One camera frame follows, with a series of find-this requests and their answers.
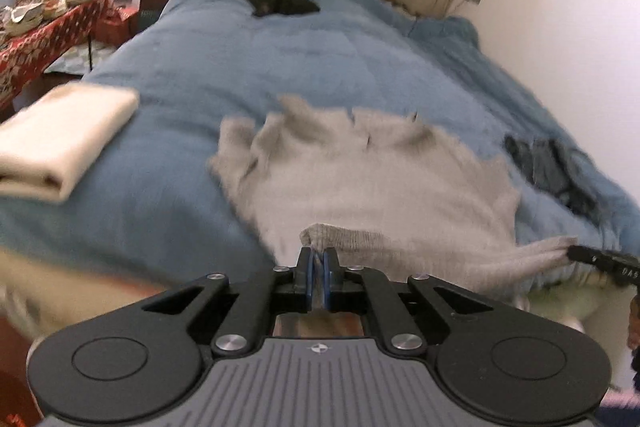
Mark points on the blue bed blanket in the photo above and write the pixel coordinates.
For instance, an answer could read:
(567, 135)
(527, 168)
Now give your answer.
(149, 207)

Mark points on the red patterned tablecloth table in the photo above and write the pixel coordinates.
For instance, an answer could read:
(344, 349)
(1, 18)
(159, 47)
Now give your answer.
(26, 57)

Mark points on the dark grey-blue garment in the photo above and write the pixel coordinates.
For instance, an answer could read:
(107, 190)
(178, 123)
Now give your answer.
(549, 166)

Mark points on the folded cream garment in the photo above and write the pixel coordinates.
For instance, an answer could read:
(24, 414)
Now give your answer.
(47, 147)

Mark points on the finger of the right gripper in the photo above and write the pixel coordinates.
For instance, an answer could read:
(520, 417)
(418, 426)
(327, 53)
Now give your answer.
(623, 269)

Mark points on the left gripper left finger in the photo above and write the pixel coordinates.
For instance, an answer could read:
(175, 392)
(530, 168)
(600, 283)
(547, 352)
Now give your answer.
(259, 302)

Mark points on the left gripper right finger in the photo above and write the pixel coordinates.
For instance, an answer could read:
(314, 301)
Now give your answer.
(369, 294)

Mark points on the grey knit short-sleeve shirt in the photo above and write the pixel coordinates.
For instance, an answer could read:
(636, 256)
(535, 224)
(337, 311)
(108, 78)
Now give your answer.
(383, 190)

